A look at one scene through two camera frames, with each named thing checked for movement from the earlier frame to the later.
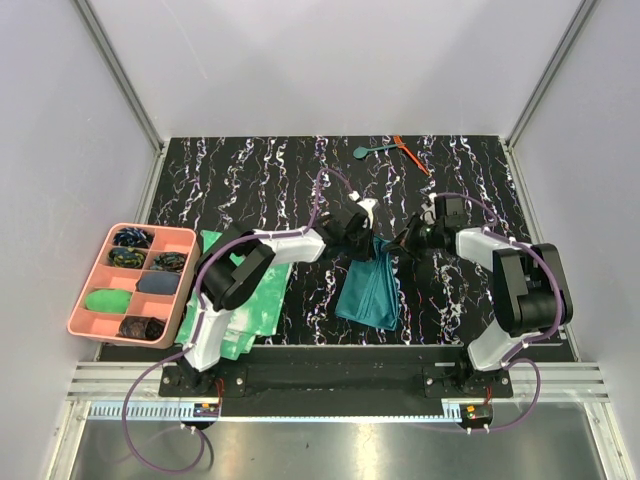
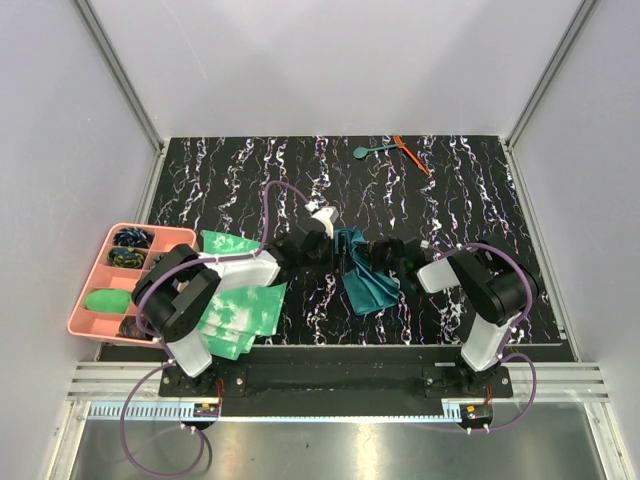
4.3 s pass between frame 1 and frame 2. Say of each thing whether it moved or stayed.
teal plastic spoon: stayed
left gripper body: moved
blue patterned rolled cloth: stayed
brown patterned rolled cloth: stayed
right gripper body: moved
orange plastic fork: stayed
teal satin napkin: moved
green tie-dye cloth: stayed
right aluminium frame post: stayed
